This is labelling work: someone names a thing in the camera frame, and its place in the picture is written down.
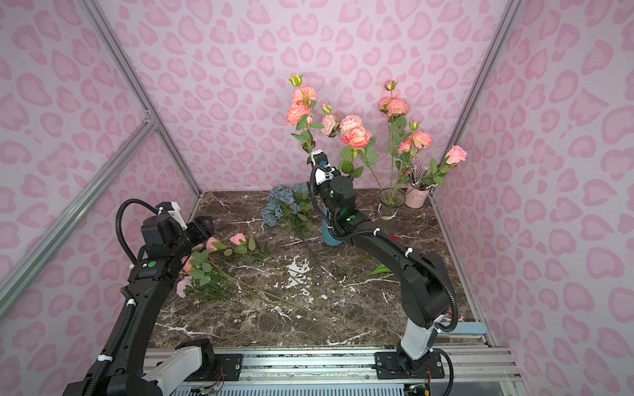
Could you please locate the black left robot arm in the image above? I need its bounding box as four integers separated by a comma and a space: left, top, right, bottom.
64, 199, 219, 395

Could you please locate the pink artificial rose stem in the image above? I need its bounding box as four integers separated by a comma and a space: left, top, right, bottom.
420, 145, 467, 188

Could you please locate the aluminium frame post right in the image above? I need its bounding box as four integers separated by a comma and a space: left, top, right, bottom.
434, 0, 526, 174

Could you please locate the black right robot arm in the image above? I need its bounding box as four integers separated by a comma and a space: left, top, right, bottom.
308, 160, 459, 373

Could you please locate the aluminium frame post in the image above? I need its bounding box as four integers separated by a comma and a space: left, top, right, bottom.
434, 0, 526, 174
78, 0, 203, 198

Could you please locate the pink pencil cup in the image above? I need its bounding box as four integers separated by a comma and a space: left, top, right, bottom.
405, 165, 433, 209

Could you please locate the clear glass vase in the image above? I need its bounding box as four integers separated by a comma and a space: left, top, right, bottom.
378, 189, 405, 220

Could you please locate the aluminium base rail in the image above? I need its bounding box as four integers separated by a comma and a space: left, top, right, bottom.
93, 346, 521, 396

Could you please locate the pale pink rose spray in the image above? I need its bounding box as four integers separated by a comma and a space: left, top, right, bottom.
320, 103, 363, 138

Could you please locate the pink peony spray stem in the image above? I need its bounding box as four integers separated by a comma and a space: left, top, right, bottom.
379, 80, 434, 190

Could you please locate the large pink rose stem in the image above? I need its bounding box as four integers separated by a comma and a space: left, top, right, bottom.
339, 126, 379, 179

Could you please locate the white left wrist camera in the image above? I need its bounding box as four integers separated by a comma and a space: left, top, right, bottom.
156, 201, 188, 230

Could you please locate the diagonal aluminium frame bar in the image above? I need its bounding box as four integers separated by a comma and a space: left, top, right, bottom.
1, 116, 156, 318

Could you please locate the pink rosebud stem pair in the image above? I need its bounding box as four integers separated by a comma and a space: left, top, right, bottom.
203, 233, 267, 262

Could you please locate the teal ceramic vase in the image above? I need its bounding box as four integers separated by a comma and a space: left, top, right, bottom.
321, 207, 343, 247

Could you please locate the aluminium frame post left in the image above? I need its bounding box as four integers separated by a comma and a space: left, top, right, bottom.
78, 0, 203, 198

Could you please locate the cream pink rose bunch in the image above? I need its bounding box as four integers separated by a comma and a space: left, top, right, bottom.
175, 250, 234, 304

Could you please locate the blue artificial rose bunch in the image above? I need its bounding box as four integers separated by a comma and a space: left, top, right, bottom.
260, 183, 313, 235

